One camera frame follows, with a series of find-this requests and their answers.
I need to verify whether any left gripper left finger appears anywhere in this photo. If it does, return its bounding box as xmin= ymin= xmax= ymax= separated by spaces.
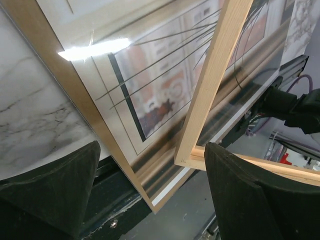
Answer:
xmin=0 ymin=140 xmax=101 ymax=240

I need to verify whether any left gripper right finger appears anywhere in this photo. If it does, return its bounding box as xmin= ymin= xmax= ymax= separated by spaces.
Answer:
xmin=204 ymin=143 xmax=320 ymax=240

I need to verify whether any plant photo with backing board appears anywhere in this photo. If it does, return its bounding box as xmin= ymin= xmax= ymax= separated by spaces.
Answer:
xmin=0 ymin=0 xmax=297 ymax=215

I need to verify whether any light wooden picture frame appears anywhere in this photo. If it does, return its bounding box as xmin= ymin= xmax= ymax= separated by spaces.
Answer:
xmin=173 ymin=0 xmax=320 ymax=187

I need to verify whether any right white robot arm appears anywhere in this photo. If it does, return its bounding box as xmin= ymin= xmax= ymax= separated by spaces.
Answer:
xmin=235 ymin=74 xmax=320 ymax=135

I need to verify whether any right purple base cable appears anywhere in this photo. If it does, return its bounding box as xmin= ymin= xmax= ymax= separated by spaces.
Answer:
xmin=246 ymin=74 xmax=316 ymax=137

